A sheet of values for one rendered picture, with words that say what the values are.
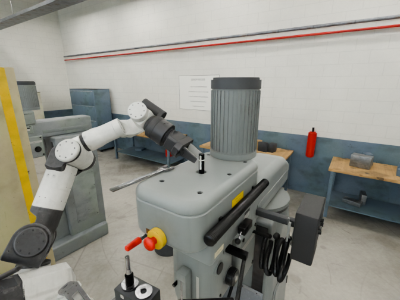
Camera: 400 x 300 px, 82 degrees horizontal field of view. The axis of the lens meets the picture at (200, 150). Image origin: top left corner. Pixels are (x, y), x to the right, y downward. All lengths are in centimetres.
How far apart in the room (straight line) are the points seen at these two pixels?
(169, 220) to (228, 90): 50
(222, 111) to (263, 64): 427
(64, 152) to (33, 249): 29
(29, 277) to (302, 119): 468
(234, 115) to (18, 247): 77
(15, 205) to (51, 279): 158
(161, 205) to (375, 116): 448
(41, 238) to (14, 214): 161
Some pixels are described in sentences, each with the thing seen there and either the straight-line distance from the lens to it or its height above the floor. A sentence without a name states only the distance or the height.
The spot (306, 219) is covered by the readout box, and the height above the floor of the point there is 171.
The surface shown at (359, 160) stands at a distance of 446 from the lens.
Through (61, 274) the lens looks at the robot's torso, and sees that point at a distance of 88.
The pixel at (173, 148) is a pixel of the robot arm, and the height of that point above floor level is 198.
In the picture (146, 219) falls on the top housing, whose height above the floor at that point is 180.
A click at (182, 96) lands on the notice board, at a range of 616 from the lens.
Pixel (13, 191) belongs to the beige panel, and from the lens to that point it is 235.
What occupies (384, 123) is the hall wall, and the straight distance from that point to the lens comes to 489.
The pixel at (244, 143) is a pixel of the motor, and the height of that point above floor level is 196.
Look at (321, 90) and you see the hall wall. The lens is 486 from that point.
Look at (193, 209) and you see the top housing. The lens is 61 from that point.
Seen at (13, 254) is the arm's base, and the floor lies 175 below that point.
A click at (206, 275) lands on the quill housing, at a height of 154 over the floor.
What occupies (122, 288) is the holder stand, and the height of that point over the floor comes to 113.
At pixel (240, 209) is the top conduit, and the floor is 180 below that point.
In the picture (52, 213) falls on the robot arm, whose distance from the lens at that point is 86.
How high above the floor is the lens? 219
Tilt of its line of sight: 16 degrees down
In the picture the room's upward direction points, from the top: straight up
